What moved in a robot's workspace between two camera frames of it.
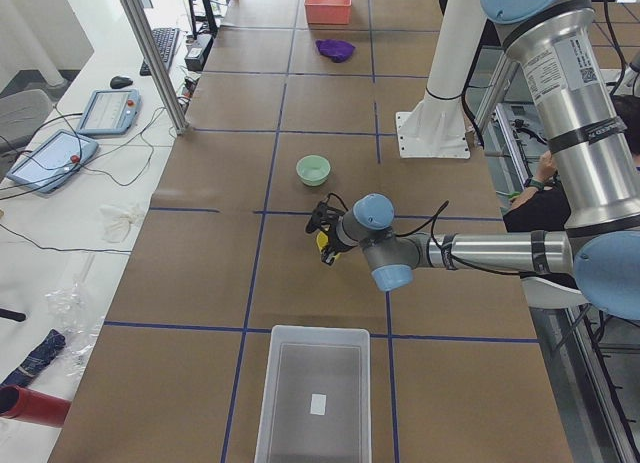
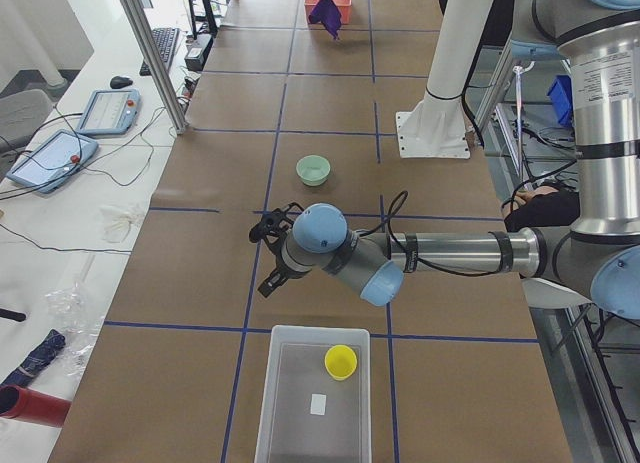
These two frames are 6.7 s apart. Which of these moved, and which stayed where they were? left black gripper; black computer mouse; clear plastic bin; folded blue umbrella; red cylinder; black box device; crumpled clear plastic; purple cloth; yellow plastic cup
Moved: purple cloth; yellow plastic cup; left black gripper
Stayed: red cylinder; clear plastic bin; folded blue umbrella; black box device; crumpled clear plastic; black computer mouse
